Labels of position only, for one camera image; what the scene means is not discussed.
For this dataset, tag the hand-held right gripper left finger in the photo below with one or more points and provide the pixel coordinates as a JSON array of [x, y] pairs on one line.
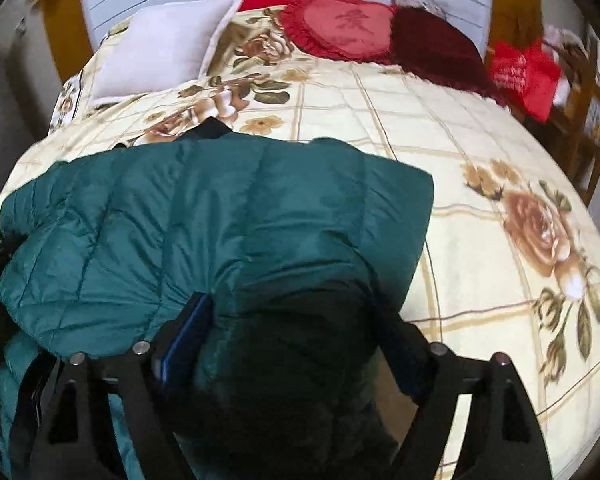
[[187, 332]]

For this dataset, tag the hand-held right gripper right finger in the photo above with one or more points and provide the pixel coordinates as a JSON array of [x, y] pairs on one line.
[[405, 360]]

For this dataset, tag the green puffer jacket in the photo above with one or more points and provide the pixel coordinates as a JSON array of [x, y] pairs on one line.
[[180, 210]]

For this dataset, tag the bed with floral checked sheet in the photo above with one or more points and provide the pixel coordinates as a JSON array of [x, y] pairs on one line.
[[480, 260]]

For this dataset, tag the white pillow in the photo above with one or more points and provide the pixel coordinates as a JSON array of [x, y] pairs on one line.
[[160, 45]]

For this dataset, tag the red shopping bag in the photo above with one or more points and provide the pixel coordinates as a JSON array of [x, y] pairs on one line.
[[525, 77]]

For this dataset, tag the grey wardrobe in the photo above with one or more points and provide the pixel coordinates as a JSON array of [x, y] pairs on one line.
[[5, 85]]

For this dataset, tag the dark red fringed cushion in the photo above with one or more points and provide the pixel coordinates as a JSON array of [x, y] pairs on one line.
[[435, 47]]

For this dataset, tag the wooden chair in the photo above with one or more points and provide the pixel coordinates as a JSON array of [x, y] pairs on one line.
[[585, 100]]

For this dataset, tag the red heart-shaped cushion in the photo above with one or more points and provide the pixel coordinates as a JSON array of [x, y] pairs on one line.
[[340, 25]]

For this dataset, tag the brown wooden wall panel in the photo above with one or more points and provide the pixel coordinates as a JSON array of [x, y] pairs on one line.
[[62, 25], [515, 0]]

